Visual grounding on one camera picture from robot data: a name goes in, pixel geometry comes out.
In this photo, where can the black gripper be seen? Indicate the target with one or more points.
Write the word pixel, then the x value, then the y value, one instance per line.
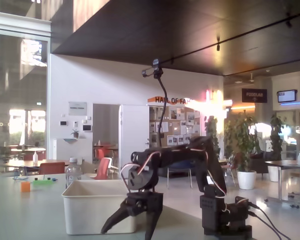
pixel 147 203

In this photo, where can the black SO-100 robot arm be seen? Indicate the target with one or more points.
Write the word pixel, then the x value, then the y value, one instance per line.
pixel 211 162

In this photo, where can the white plastic bin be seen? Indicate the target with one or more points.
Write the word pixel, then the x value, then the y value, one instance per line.
pixel 90 207

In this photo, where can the green flat block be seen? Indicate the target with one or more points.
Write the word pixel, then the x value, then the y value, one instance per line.
pixel 42 182

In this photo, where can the orange cube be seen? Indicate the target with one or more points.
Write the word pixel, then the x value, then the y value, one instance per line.
pixel 25 187

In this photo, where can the coral plastic chair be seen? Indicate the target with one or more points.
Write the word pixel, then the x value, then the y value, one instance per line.
pixel 103 167

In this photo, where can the blue armchair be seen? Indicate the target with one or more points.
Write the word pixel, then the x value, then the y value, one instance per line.
pixel 180 171

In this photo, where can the clear plastic water bottle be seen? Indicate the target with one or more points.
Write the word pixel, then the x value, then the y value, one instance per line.
pixel 73 173

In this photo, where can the white door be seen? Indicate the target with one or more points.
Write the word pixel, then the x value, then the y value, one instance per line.
pixel 135 135

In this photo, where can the red chair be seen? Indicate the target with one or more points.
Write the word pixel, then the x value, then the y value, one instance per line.
pixel 52 168

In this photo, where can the small potted shelf plant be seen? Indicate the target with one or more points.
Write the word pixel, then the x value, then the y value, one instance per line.
pixel 75 133

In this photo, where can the cork bulletin board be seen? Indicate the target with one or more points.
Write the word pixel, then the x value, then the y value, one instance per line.
pixel 180 125

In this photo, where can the white sanitizer pump bottle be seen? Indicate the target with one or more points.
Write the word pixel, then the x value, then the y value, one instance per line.
pixel 35 157

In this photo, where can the white round planter pot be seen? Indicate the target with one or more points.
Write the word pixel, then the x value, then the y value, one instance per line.
pixel 247 180

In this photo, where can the round wooden table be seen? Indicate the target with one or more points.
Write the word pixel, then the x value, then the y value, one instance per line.
pixel 27 163

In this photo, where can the tall climbing green plant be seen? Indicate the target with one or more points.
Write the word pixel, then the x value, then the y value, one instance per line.
pixel 212 126

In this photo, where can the orange hall of fame sign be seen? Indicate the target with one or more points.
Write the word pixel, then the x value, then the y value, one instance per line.
pixel 172 100

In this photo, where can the large leafy potted plant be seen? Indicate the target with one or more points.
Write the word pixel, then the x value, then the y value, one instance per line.
pixel 242 140

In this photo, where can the dark wooden table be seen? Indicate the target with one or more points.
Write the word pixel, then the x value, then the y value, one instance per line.
pixel 282 163

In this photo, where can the slim green potted plant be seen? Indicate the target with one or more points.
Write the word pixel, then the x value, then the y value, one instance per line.
pixel 276 140

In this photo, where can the black foodlab sign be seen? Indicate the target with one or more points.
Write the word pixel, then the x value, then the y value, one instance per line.
pixel 254 95

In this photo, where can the black ceiling track spotlight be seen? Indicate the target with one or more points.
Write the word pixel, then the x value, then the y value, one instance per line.
pixel 218 45
pixel 289 23

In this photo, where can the black gooseneck webcam mount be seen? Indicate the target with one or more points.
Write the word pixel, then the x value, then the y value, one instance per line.
pixel 160 130

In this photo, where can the white wall notice sign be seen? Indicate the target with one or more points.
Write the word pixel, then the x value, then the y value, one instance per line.
pixel 77 108

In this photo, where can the wall monitor screen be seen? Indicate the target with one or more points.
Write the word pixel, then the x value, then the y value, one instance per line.
pixel 287 96

